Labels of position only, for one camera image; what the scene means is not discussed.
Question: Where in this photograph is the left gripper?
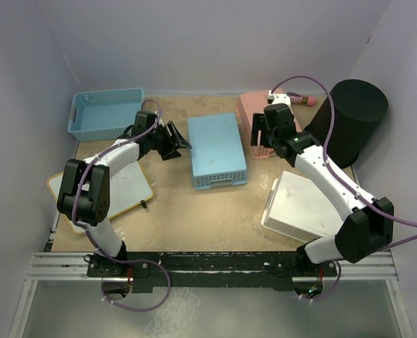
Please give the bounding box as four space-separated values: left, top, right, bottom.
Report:
147 123 190 161

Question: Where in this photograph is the pink perforated basket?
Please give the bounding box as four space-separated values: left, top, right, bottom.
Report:
236 92 303 161

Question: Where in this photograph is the shallow blue perforated basket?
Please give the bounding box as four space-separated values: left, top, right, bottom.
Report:
187 113 248 190

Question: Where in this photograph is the white perforated basket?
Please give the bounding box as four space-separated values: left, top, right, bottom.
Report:
261 171 342 243

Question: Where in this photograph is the tall blue perforated basket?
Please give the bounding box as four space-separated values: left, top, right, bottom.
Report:
68 88 144 142

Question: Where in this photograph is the large black bucket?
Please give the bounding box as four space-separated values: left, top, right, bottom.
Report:
305 79 389 168

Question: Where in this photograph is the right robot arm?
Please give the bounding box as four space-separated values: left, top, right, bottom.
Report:
250 104 394 275

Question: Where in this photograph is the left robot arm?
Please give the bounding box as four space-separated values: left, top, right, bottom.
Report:
57 111 192 276

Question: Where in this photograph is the pink marker pen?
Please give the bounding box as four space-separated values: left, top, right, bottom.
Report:
287 92 316 106

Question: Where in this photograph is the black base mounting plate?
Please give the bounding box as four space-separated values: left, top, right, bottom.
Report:
84 251 337 294

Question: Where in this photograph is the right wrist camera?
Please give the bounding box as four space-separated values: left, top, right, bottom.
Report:
266 90 292 106

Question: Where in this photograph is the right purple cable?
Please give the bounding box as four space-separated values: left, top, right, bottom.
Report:
270 75 417 302

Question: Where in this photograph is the purple cable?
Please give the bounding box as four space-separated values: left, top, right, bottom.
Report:
270 75 417 302
71 99 173 313

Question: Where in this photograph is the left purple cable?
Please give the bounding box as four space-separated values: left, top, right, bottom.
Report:
71 99 173 313

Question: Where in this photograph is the aluminium frame rail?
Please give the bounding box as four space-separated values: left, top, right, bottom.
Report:
10 252 413 337

